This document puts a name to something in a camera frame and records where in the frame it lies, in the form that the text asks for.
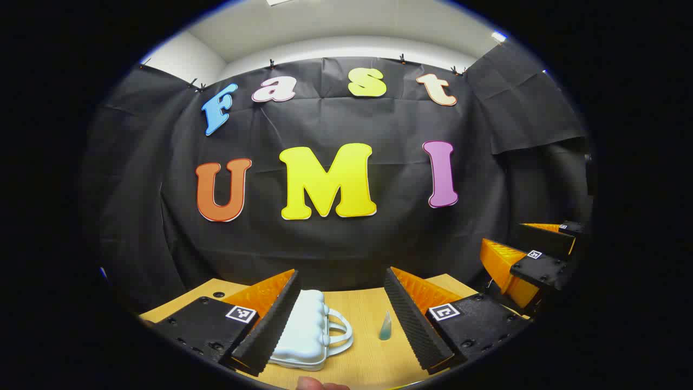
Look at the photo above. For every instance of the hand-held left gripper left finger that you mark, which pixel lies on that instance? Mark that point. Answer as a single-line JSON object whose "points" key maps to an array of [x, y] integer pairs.
{"points": [[273, 325]]}

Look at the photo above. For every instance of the black backdrop cloth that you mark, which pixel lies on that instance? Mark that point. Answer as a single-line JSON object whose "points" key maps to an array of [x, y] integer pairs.
{"points": [[379, 244]]}

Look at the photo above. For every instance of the light blue suitcase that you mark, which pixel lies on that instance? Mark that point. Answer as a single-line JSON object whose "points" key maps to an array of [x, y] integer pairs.
{"points": [[303, 330]]}

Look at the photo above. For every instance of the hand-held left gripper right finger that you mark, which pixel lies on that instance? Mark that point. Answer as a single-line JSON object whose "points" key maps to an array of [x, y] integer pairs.
{"points": [[414, 325]]}

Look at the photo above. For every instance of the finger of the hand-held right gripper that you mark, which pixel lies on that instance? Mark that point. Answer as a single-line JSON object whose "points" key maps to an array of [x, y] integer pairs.
{"points": [[547, 238], [541, 268]]}

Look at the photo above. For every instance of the blue and white skincare tube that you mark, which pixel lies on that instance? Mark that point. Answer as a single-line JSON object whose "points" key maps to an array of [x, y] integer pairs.
{"points": [[385, 329]]}

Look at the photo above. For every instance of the ceiling light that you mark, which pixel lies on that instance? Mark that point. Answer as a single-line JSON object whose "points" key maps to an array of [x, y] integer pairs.
{"points": [[498, 37], [279, 1]]}

